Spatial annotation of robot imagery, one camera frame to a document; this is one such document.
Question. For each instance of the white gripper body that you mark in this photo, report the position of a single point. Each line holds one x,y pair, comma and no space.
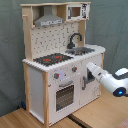
94,69

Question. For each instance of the right red stove knob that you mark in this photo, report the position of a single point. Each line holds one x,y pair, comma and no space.
74,69

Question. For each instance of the white oven door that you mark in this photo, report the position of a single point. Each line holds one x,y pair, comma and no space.
63,98

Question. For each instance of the white cupboard door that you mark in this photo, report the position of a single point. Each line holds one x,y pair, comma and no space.
89,86

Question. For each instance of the red stove knob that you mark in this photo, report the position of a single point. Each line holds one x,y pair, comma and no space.
56,75
74,69

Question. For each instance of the wooden toy kitchen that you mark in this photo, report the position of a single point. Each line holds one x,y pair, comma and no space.
45,40

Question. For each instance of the left red stove knob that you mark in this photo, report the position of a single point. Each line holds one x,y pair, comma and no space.
56,75

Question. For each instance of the grey range hood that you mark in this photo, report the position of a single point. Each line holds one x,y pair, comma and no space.
48,18

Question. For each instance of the toy microwave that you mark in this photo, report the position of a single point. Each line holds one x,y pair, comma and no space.
77,11

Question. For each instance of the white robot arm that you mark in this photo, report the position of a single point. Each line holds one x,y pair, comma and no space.
116,84

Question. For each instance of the metal toy sink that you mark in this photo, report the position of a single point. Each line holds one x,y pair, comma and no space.
79,51

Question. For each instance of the black toy stovetop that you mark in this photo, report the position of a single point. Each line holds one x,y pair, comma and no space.
52,59

